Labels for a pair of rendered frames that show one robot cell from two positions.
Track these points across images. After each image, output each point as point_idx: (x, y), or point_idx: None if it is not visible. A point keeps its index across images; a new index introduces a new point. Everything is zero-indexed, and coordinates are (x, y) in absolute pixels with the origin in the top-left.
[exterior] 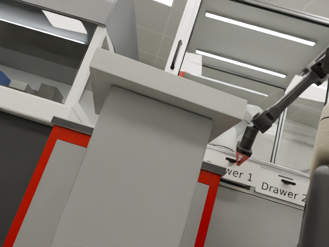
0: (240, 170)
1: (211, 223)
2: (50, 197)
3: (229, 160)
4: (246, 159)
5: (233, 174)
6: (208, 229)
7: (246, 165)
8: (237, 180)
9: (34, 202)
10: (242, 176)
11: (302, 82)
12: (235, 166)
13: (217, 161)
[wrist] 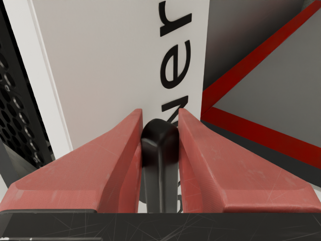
0: (146, 45)
1: (210, 1)
2: None
3: (176, 210)
4: (256, 155)
5: (183, 73)
6: (221, 0)
7: (82, 8)
8: (204, 24)
9: None
10: (178, 3)
11: None
12: (133, 104)
13: (146, 211)
